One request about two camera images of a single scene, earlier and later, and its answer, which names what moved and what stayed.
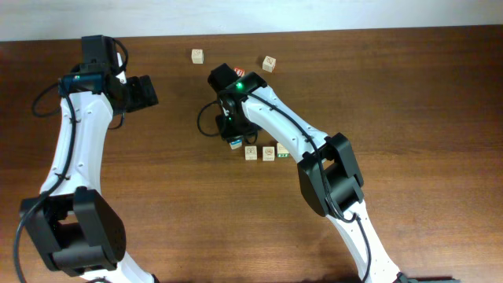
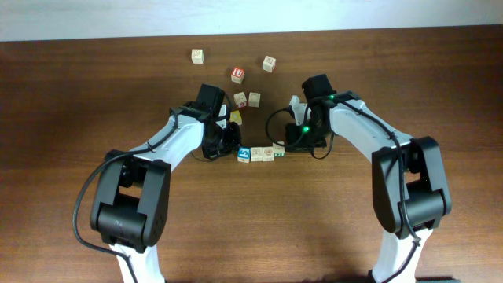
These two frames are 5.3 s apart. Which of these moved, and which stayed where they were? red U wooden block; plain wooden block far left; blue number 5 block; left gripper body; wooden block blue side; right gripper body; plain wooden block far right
Moved: blue number 5 block; left gripper body; right gripper body
Stayed: wooden block blue side; plain wooden block far left; red U wooden block; plain wooden block far right
